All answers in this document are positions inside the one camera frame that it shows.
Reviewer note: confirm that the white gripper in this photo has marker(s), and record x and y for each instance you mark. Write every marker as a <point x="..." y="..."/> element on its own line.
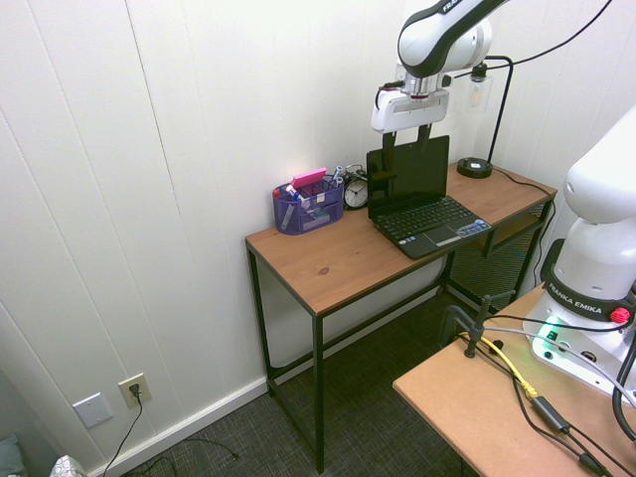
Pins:
<point x="410" y="110"/>

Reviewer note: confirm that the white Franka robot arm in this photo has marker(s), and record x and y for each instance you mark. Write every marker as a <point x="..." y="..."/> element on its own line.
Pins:
<point x="596" y="233"/>

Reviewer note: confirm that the black netbook laptop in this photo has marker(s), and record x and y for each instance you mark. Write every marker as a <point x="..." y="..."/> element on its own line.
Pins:
<point x="422" y="218"/>

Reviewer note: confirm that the black twin-bell alarm clock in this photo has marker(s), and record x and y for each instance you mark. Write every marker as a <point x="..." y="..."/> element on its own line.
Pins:
<point x="356" y="194"/>

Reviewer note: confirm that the black desk lamp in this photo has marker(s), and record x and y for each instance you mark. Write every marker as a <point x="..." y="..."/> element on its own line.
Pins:
<point x="475" y="167"/>

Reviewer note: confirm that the markers with blue caps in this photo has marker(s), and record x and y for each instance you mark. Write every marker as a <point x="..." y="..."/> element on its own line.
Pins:
<point x="338" y="175"/>

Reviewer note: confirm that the clear glass lamp bulb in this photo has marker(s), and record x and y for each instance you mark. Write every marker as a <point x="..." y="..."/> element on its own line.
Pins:
<point x="478" y="92"/>

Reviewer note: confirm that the pink sticky note pad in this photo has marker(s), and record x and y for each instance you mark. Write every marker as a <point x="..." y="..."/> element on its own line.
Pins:
<point x="309" y="177"/>

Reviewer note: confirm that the purple mesh desk organizer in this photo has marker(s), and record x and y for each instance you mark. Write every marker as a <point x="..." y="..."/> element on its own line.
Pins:
<point x="305" y="211"/>

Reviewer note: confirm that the blue white marker pen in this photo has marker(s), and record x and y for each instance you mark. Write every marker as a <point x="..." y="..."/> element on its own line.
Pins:
<point x="294" y="192"/>

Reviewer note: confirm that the black metal table clamp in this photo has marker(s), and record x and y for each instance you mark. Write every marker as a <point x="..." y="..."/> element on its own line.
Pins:
<point x="474" y="328"/>

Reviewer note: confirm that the red round knob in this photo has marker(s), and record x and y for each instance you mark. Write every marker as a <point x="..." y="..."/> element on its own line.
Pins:
<point x="621" y="315"/>

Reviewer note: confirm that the white dotted fabric item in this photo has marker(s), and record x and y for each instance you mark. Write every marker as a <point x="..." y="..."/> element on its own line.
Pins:
<point x="66" y="467"/>

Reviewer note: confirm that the teal grey cushion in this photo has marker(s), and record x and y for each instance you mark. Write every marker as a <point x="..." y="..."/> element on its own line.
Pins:
<point x="11" y="454"/>

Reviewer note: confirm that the wooden desk black metal frame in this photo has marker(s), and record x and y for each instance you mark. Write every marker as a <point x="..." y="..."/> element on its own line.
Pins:
<point x="338" y="263"/>

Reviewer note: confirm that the beige wall power outlet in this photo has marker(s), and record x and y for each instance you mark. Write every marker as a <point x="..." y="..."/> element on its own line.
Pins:
<point x="134" y="390"/>

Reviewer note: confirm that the white blank wall plate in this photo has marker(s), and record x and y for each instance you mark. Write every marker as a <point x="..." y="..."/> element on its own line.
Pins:
<point x="93" y="410"/>

